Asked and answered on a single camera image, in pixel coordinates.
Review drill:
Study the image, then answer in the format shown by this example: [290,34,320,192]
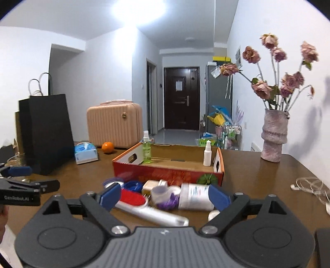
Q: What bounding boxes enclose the small white round lid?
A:
[207,210,220,221]

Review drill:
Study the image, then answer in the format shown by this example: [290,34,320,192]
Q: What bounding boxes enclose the dark blue ribbed cap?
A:
[123,181,144,193]

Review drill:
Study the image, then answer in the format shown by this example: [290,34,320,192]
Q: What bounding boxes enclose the large white labelled jar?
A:
[178,183,214,211]

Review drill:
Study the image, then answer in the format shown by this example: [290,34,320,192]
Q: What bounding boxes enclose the cream wall plug charger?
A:
[141,180,168,197]

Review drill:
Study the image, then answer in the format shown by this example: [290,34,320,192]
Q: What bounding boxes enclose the white tape roll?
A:
[151,185,171,205]

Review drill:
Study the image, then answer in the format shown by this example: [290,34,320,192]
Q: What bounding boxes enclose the small white spray bottle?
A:
[203,140,212,166]

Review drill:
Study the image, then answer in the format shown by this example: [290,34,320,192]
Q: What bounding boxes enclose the green spray bottle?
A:
[142,130,152,164]

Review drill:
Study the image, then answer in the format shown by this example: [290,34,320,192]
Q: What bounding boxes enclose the blue rimmed round mirror lid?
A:
[102,177,124,188]

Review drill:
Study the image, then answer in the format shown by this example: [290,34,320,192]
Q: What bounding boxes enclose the purple ribbed cap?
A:
[156,193,180,210]

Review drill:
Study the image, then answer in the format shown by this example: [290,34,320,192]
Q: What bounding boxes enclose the black paper bag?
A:
[18,72,76,176]

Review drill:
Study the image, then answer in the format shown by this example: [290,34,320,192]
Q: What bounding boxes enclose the orange fruit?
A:
[101,142,115,154]

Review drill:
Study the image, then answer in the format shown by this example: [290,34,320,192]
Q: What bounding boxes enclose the blue tissue box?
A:
[74,142,98,165]

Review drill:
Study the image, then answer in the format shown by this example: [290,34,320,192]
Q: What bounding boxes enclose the red cardboard box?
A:
[112,142,225,186]

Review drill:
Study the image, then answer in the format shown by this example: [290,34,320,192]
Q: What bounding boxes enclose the pink ribbed suitcase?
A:
[87,100,143,148]

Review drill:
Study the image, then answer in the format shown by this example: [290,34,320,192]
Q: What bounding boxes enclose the pink textured vase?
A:
[261,109,289,163]

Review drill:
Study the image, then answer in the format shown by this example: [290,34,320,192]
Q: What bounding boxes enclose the yellow watering can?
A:
[207,113,226,127]

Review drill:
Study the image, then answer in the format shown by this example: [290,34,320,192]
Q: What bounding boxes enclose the black smartphone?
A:
[315,228,330,268]

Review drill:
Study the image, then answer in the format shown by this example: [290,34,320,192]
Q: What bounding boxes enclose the grey refrigerator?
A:
[205,61,232,117]

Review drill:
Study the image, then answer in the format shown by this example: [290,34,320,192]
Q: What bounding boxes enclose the dried pink roses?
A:
[212,33,319,112]

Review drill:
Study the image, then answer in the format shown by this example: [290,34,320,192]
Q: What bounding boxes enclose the dark brown entrance door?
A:
[164,67,200,131]

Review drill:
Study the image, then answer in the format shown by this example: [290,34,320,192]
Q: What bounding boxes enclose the wire storage rack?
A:
[222,125,242,151]

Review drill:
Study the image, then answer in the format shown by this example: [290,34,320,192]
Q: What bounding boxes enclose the white earphones cable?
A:
[290,176,330,216]

